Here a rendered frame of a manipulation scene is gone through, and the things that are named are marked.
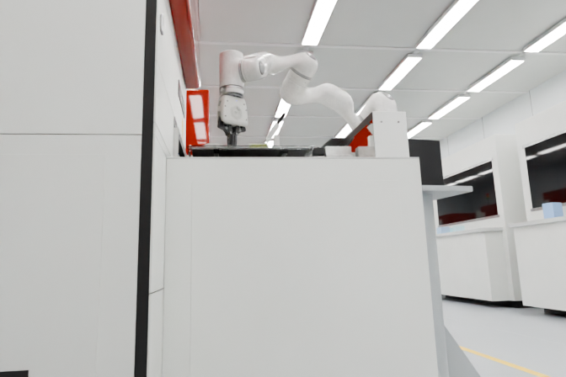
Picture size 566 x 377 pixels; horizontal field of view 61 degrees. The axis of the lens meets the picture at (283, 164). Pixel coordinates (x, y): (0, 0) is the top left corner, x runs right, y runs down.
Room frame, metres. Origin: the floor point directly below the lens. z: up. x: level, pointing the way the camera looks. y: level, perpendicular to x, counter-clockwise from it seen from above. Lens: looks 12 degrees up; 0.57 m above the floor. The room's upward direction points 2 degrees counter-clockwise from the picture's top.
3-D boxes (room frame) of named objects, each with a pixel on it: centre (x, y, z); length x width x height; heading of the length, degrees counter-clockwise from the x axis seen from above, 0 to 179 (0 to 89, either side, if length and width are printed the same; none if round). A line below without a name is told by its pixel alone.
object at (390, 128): (1.50, -0.25, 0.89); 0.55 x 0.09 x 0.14; 8
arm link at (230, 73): (1.55, 0.16, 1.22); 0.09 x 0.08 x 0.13; 72
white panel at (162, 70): (1.30, 0.31, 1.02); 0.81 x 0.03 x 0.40; 8
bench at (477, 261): (6.44, -2.69, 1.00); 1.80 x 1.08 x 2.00; 8
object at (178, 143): (1.48, 0.32, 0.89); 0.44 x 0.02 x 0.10; 8
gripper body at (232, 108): (1.55, 0.17, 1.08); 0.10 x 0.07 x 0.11; 129
